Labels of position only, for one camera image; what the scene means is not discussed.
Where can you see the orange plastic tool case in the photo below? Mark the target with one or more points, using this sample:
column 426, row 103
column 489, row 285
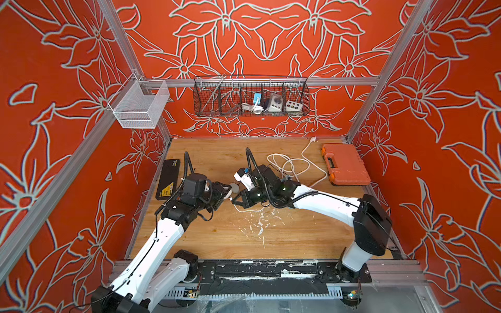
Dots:
column 344, row 165

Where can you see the white power strip in basket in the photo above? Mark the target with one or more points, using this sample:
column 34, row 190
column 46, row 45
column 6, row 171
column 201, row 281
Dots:
column 275, row 104

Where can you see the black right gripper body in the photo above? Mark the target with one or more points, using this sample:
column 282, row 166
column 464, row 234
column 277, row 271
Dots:
column 258, row 195

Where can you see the clear plastic wall bin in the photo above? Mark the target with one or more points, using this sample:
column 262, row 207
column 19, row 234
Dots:
column 140, row 108

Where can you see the black wire wall basket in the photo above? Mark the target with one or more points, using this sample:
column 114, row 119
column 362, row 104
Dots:
column 232, row 95

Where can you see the white bluetooth headset case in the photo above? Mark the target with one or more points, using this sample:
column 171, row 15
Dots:
column 235, row 188

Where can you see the blue box in basket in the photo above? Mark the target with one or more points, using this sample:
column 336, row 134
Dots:
column 257, row 99

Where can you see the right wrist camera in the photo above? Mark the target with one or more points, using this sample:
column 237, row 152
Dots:
column 244, row 176

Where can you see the black flat tool case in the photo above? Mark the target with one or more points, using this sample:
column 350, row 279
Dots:
column 168, row 179

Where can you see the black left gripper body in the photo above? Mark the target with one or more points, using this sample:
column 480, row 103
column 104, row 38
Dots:
column 211, row 198

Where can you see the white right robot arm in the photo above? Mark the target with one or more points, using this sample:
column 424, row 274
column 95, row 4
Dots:
column 371, row 224

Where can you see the white socket cube in basket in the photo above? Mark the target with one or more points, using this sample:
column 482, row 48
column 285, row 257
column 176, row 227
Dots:
column 294, row 107

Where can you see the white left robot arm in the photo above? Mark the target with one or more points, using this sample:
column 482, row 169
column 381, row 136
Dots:
column 142, row 285

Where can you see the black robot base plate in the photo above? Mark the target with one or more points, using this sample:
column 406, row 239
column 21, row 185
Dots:
column 270, row 278

